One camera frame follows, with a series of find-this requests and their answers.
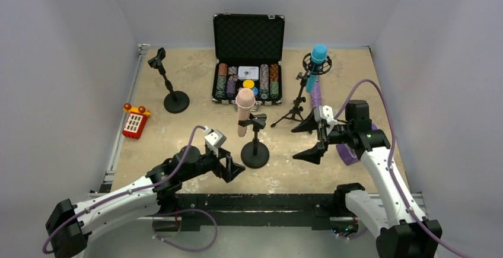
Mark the black round-base stand far left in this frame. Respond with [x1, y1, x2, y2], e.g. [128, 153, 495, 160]
[148, 47, 190, 114]

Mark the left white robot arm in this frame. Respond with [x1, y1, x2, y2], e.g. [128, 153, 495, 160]
[42, 146, 246, 257]

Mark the red yellow toy block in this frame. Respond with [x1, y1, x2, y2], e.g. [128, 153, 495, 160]
[122, 103, 151, 139]

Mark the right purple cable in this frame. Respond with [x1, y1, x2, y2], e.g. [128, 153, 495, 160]
[334, 79, 472, 258]

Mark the black poker chip case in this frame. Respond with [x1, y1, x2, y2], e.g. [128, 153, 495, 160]
[211, 13, 285, 106]

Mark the black round-base mic stand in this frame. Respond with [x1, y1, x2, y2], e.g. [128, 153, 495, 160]
[238, 114, 270, 169]

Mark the purple glitter microphone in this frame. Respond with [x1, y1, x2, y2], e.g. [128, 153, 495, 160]
[311, 82, 322, 108]

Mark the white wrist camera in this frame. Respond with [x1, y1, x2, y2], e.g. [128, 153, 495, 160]
[204, 126, 227, 157]
[313, 105, 338, 129]

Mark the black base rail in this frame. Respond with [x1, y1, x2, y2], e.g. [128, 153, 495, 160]
[154, 183, 364, 233]

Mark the purple cable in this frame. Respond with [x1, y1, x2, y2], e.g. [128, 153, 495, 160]
[42, 125, 209, 255]
[334, 79, 472, 258]

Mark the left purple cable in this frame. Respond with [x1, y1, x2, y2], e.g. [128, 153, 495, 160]
[42, 125, 209, 255]

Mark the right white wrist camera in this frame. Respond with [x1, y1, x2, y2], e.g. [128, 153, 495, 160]
[313, 105, 338, 129]

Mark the white card deck box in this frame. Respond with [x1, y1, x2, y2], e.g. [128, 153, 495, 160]
[237, 66, 260, 81]

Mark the pink microphone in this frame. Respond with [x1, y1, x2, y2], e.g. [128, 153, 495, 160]
[235, 88, 256, 122]

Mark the black tripod shock-mount stand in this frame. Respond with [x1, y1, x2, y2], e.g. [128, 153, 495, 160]
[270, 53, 333, 128]

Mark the yellow poker chip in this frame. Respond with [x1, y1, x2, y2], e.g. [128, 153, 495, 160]
[243, 79, 254, 89]

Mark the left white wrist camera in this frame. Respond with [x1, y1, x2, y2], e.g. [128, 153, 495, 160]
[204, 126, 227, 157]

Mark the blue microphone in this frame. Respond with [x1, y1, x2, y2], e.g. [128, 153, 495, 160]
[305, 44, 327, 93]

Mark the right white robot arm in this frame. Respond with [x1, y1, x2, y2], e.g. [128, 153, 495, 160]
[292, 100, 442, 257]

